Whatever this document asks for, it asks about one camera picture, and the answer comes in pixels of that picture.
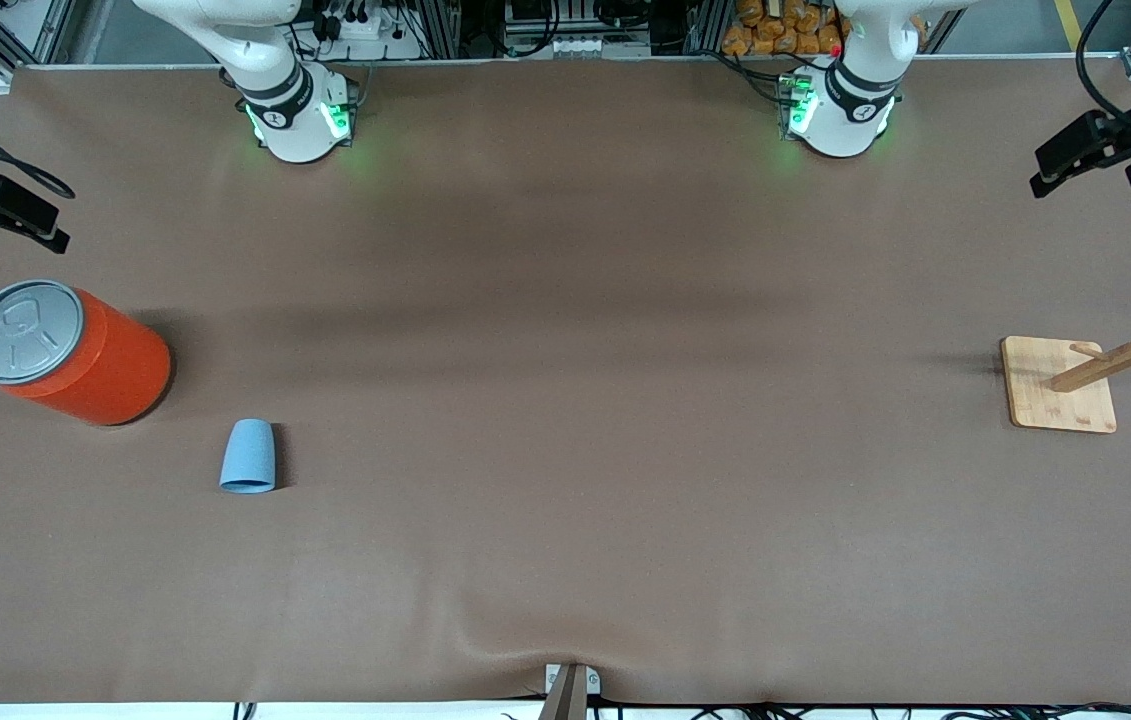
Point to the light blue plastic cup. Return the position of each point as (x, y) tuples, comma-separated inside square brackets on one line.
[(248, 455)]

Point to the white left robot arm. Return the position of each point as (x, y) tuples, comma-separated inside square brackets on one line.
[(840, 115)]

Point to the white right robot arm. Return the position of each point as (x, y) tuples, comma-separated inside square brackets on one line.
[(290, 110)]

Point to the wooden cup rack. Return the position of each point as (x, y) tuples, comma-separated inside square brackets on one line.
[(1060, 395)]

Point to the orange can with grey lid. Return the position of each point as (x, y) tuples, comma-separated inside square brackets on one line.
[(110, 365)]

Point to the pile of orange items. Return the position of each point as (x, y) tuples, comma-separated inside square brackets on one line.
[(775, 28)]

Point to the white power strip with plugs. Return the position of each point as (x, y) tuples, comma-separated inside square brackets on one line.
[(365, 25)]

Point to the long white power strip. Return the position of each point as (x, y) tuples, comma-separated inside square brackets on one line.
[(595, 46)]

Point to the brown tablecloth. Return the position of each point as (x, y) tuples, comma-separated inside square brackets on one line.
[(565, 400)]

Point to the metal table bracket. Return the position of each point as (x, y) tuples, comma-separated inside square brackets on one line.
[(571, 690)]

